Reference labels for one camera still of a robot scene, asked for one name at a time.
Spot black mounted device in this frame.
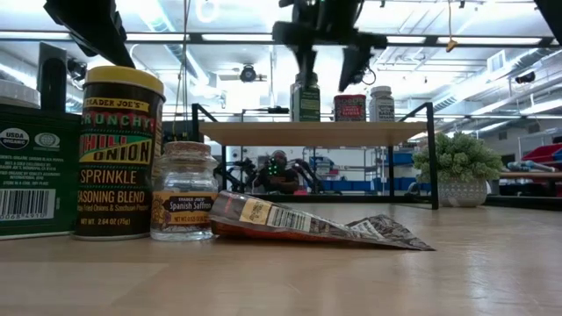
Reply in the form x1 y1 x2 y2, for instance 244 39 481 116
67 58 92 83

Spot dark green black pepper tin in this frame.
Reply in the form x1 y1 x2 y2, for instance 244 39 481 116
0 104 83 241

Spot wooden background table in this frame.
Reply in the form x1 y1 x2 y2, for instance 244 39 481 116
500 171 562 181

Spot black aluminium rig frame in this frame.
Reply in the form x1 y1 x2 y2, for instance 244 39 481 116
0 28 562 211

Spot green lid oregano jar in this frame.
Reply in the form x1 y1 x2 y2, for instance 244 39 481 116
289 72 321 123

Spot white ring lamp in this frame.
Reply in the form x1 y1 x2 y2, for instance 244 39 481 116
196 0 220 24

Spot red storage bin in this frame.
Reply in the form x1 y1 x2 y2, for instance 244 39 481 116
522 143 562 163

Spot red smoked paprika tin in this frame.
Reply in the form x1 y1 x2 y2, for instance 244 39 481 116
333 94 368 123

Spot yellow hanging tag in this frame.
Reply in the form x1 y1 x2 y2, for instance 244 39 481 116
445 0 458 54

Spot hanging cable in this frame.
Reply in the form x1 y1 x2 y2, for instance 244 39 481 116
173 0 192 141

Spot person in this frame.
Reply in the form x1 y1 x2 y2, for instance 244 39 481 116
256 149 302 195

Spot black device with cable loop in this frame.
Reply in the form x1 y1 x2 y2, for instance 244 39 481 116
350 65 378 87

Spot black upright post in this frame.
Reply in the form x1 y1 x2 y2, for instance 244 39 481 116
37 41 68 113

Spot glass saffron jar cork lid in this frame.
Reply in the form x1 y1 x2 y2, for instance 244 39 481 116
149 140 220 242

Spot yellow lid chili onion can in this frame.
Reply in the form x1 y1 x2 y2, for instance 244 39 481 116
71 65 167 241

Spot black hanging camera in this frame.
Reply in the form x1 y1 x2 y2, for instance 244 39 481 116
239 63 258 83

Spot taco seasoning packet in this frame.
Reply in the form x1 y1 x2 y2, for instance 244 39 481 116
209 189 436 252

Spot wooden shelf black metal legs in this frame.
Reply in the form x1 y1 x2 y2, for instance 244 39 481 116
191 101 440 211

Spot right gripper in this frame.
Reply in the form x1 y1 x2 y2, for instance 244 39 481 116
270 0 390 93

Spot grey blue roll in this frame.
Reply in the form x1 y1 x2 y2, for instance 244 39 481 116
507 160 557 173

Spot artificial green potted plant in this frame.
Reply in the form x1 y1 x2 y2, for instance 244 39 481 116
412 131 504 208

